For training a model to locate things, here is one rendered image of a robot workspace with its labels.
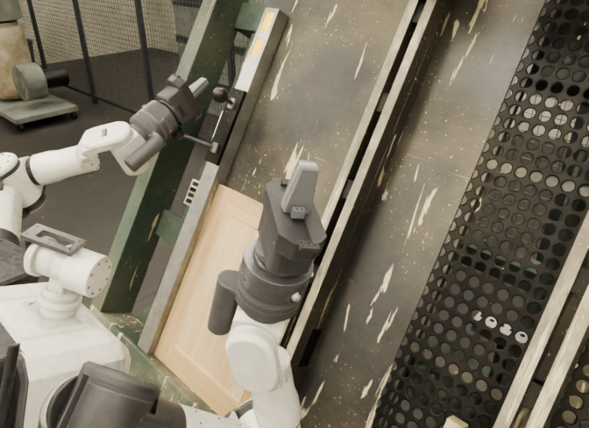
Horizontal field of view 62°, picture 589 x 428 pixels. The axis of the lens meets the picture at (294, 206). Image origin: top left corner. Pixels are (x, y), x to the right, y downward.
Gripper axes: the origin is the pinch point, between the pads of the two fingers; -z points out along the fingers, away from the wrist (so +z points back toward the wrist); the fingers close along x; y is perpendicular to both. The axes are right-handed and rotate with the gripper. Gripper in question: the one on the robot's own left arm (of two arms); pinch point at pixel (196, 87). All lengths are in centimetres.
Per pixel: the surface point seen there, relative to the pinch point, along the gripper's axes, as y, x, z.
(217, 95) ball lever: 10.2, -1.1, 1.3
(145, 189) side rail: -17.8, 24.2, 21.1
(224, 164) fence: 6.5, 17.9, 6.5
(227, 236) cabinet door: 15.8, 27.4, 19.7
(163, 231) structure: -14.0, 36.9, 25.2
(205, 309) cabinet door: 18, 38, 36
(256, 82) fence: 6.5, 5.8, -12.4
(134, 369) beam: 5, 48, 57
